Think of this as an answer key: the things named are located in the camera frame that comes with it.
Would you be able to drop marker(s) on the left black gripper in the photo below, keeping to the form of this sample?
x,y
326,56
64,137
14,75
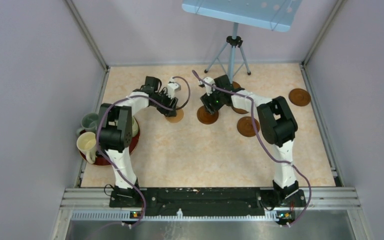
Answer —
x,y
167,112

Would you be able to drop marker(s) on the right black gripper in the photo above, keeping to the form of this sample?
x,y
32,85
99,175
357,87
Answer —
x,y
206,100

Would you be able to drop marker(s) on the dark wooden coaster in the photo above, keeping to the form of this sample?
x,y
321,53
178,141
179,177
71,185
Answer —
x,y
299,97
205,117
236,85
245,127
239,110

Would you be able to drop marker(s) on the light wooden coaster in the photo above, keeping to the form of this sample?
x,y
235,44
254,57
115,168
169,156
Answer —
x,y
175,119

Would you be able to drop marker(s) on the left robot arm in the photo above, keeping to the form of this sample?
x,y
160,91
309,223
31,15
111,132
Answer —
x,y
114,134

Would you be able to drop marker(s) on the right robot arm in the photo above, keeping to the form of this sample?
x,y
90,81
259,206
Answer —
x,y
277,125

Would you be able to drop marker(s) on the light green mug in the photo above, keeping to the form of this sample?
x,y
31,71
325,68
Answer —
x,y
135,127

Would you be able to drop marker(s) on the grey green mug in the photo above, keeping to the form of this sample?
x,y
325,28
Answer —
x,y
88,123

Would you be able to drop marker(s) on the red round tray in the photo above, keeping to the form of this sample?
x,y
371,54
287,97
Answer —
x,y
101,161

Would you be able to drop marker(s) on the cream mug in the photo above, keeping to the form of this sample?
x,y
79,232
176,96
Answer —
x,y
87,144

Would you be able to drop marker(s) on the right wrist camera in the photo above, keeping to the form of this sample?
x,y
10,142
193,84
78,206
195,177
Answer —
x,y
208,84

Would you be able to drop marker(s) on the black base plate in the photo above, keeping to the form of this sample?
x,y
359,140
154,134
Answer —
x,y
214,201

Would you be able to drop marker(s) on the aluminium frame rail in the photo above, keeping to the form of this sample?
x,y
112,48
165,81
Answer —
x,y
331,213

